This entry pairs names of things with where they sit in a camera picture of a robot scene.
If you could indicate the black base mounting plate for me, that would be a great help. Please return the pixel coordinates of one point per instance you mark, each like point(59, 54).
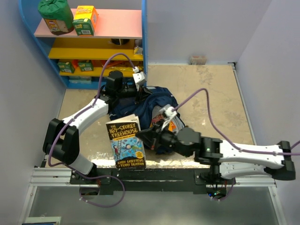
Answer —
point(153, 180)

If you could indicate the green box left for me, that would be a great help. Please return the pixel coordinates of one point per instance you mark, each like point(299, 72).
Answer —
point(66, 67)

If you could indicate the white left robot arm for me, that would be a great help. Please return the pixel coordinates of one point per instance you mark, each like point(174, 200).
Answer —
point(62, 136)

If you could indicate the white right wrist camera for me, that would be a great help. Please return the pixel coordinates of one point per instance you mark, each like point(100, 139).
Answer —
point(169, 113)

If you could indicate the orange 78-storey treehouse book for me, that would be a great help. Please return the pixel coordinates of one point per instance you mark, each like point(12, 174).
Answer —
point(156, 115)

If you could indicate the navy blue backpack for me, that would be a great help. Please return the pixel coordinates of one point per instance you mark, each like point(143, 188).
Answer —
point(155, 96)

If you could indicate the blue shelf unit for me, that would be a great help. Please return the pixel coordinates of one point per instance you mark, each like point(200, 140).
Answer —
point(115, 33)

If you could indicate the yellow green carton box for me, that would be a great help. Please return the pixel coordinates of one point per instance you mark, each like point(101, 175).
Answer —
point(85, 20)

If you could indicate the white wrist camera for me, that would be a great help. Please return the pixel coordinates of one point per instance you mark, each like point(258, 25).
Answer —
point(169, 113)
point(139, 77)

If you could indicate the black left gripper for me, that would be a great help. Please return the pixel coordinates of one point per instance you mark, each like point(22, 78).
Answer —
point(138, 96)

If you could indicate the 169-storey treehouse book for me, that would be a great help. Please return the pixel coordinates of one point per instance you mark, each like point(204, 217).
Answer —
point(128, 150)

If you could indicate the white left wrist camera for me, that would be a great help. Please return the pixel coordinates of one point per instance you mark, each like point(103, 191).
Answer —
point(139, 77)

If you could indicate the green box right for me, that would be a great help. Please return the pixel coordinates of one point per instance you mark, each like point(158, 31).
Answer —
point(85, 65)

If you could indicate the green chips canister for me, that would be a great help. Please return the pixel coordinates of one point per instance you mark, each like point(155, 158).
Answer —
point(57, 15)

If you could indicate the Roald Dahl Charlie book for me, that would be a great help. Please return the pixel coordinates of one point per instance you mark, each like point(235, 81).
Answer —
point(172, 126)

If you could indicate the orange yellow snack packets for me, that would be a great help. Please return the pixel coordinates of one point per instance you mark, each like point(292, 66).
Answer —
point(122, 65)

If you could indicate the aluminium rail frame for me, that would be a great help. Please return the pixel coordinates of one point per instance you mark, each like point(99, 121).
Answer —
point(217, 108)

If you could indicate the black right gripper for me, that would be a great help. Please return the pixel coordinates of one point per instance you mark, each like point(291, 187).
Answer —
point(151, 137)

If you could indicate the small brown box at wall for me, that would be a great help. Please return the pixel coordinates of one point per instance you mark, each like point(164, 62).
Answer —
point(197, 60)

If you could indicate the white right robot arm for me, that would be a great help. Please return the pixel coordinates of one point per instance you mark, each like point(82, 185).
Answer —
point(226, 161)

